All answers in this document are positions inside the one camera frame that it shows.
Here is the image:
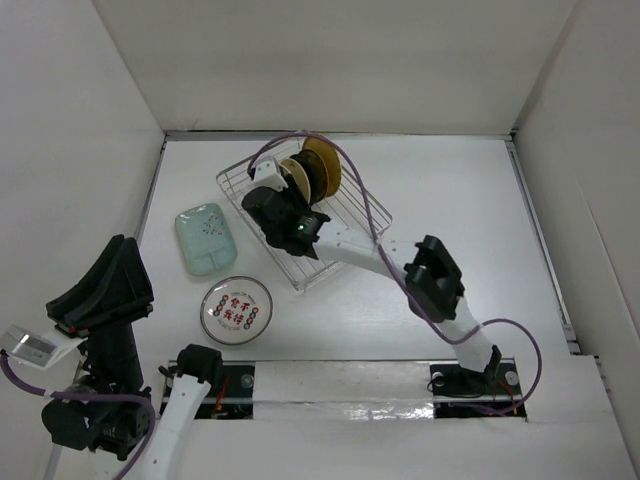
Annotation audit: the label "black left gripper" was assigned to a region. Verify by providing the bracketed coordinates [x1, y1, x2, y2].
[50, 228, 155, 394]

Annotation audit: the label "cream plate with drawings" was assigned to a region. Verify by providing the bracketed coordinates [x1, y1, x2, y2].
[280, 158, 311, 204]

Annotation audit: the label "black plate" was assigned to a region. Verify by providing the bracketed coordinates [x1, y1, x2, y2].
[292, 151, 309, 175]

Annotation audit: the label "brown yellow patterned plate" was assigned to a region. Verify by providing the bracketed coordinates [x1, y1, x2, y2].
[300, 148, 329, 204]

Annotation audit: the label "yellow woven pattern plate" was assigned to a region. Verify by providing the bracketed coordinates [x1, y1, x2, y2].
[303, 135, 342, 198]

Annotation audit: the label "pale green rectangular dish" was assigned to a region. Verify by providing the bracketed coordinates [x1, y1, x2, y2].
[174, 203, 238, 276]

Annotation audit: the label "white plate red characters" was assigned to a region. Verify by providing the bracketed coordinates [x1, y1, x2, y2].
[200, 276, 274, 346]

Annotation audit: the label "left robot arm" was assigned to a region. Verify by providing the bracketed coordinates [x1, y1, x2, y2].
[41, 234, 156, 461]

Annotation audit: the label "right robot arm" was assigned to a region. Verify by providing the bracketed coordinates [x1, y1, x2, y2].
[47, 186, 501, 393]

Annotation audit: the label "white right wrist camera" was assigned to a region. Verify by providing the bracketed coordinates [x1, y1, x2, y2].
[252, 156, 288, 192]

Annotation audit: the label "wire dish rack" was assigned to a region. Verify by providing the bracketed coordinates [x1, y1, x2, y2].
[216, 154, 392, 291]

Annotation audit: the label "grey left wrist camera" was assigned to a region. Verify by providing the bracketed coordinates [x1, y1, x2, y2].
[1, 325, 84, 370]

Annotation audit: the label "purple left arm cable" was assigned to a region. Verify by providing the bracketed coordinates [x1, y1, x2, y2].
[0, 354, 157, 480]

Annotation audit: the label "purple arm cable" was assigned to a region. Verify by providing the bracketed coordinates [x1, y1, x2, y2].
[0, 354, 157, 480]
[247, 130, 543, 417]

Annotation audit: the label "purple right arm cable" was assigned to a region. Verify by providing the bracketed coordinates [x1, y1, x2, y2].
[247, 130, 543, 417]

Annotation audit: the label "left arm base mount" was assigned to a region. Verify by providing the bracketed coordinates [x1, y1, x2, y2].
[159, 357, 257, 421]

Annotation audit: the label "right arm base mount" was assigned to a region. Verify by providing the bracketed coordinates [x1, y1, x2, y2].
[427, 359, 527, 419]

